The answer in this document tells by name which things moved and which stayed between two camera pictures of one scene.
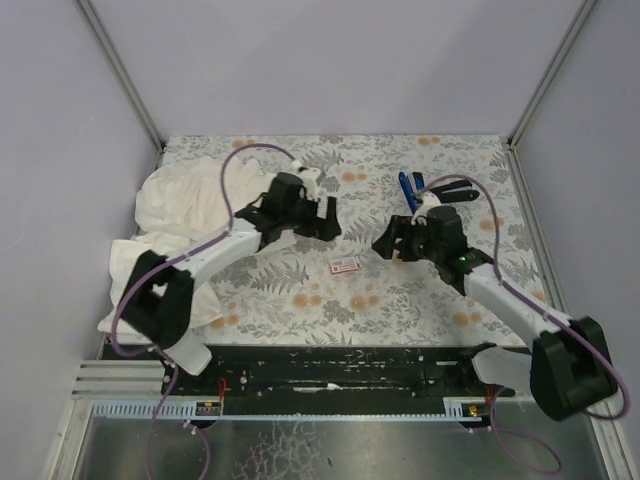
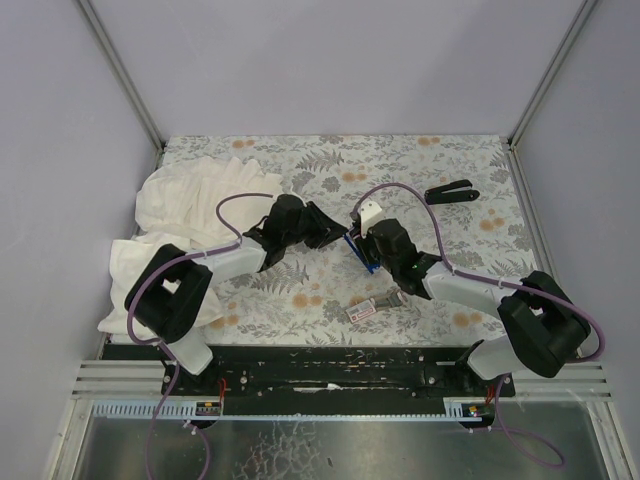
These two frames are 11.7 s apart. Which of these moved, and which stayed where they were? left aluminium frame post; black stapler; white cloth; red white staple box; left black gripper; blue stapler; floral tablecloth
Moved: left black gripper; blue stapler; red white staple box
Stayed: floral tablecloth; left aluminium frame post; white cloth; black stapler
